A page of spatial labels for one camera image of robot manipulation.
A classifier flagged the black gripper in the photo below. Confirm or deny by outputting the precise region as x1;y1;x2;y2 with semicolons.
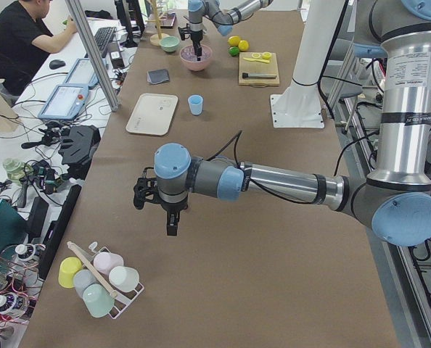
160;199;188;236
189;22;203;61

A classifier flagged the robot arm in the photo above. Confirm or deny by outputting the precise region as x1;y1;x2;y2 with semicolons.
154;1;431;247
178;0;272;60

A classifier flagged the pink bowl of ice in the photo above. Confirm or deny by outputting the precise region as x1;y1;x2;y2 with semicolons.
179;45;213;72

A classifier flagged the light blue cup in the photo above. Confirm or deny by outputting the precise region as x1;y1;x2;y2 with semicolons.
187;94;204;116

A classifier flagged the white plastic cup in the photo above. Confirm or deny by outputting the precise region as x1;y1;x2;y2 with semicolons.
108;266;139;292

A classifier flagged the pink plastic cup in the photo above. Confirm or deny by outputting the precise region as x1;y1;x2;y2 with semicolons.
93;252;124;276

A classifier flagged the grey plastic cup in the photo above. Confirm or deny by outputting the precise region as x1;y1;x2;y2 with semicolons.
73;269;97;298

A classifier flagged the mint green plastic cup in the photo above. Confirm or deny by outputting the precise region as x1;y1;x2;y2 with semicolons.
82;283;115;318

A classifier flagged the yellow plastic cup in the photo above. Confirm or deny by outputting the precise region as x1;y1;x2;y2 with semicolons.
58;257;83;289

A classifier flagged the mint green bowl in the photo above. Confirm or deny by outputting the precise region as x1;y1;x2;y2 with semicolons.
160;36;180;53

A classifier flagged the green lime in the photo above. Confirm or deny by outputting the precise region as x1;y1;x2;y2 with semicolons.
229;46;240;57

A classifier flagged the wooden mug tree stand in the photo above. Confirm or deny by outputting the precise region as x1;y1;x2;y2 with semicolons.
146;0;169;46

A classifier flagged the wooden cutting board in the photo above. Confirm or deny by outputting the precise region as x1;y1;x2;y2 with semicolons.
238;52;280;87

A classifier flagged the yellow plastic knife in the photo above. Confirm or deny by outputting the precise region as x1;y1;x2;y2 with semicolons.
242;57;271;64

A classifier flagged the lemon half slice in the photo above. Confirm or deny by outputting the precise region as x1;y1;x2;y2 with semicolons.
261;51;272;60

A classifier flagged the cream serving tray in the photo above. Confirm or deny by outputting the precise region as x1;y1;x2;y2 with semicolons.
126;93;178;136

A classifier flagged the black keyboard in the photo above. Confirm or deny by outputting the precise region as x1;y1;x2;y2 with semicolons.
94;27;116;58

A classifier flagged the black device on desk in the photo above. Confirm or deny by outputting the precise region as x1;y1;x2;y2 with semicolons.
58;125;101;180

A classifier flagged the teach pendant tablet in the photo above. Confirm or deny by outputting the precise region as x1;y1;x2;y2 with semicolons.
64;58;99;89
38;83;89;120

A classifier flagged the black computer mouse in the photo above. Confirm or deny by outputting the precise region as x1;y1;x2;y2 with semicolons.
49;59;66;70

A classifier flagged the person in black shirt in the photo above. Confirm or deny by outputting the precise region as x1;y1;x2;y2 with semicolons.
0;0;77;96

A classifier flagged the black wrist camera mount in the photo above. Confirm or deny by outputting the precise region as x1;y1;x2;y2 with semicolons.
133;167;160;210

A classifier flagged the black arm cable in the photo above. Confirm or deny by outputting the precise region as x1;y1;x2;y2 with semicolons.
204;130;324;204

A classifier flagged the wooden rack handle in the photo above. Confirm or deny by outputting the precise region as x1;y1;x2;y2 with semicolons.
67;241;118;298

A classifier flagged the aluminium frame post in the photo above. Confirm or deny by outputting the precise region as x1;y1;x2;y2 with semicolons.
65;0;119;112

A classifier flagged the white wire cup rack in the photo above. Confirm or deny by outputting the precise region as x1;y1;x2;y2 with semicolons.
82;242;144;319

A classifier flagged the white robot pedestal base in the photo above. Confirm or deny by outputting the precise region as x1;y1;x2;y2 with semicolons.
271;0;348;128

